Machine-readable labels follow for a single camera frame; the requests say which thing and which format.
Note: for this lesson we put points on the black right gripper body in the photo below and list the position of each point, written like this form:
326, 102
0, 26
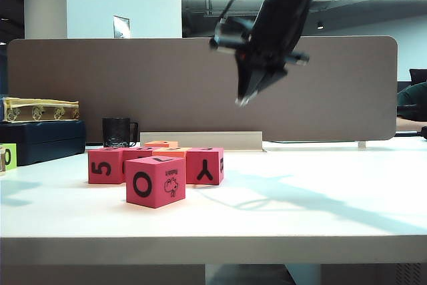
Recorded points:
270, 49

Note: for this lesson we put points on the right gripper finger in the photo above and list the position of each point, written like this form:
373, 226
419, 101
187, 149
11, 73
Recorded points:
247, 78
267, 79

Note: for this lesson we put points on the pink block Y B four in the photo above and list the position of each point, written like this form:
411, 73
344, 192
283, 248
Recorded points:
203, 168

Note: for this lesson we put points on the orange block Q two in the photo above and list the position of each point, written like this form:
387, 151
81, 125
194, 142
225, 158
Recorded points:
173, 152

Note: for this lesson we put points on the pink block zero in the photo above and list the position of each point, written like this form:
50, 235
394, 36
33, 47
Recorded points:
133, 155

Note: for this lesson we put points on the pink block five two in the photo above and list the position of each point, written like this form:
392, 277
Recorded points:
105, 168

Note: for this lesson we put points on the green foam letter block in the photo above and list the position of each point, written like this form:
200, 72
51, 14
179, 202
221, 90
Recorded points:
11, 161

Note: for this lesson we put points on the round ceiling spot lamp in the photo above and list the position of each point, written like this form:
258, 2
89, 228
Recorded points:
320, 26

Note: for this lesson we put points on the orange block eight U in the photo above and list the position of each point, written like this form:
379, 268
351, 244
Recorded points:
160, 143

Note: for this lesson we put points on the brown desk divider panel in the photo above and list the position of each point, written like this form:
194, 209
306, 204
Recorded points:
133, 91

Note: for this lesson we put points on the black mug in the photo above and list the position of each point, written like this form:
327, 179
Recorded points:
115, 133

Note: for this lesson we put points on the pink block O rabbit seven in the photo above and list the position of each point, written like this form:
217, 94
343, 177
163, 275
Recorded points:
150, 185

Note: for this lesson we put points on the light wooden desk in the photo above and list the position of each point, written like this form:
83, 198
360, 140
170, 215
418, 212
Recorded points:
407, 126

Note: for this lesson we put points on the black round object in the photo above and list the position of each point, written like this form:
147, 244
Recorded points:
424, 133

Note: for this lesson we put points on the dark blue storage box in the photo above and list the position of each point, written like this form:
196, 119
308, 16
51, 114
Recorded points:
43, 141

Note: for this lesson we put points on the dark ventilation grille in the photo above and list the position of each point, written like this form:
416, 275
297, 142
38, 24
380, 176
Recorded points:
408, 275

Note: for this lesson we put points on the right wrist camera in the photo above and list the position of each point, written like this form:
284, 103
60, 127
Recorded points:
233, 28

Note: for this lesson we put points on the white divider foot bracket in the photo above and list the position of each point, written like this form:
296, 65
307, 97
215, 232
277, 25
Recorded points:
362, 145

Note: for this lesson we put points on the small wall poster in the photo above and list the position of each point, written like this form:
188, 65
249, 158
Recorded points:
120, 27

